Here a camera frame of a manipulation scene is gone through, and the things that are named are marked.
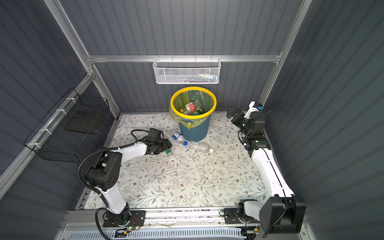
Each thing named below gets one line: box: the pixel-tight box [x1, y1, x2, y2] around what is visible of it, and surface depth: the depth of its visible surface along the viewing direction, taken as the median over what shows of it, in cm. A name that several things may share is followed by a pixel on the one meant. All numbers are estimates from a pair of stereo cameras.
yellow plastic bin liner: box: [169, 90, 214, 130], surface depth 98 cm
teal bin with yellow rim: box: [170, 86, 217, 142], surface depth 98 cm
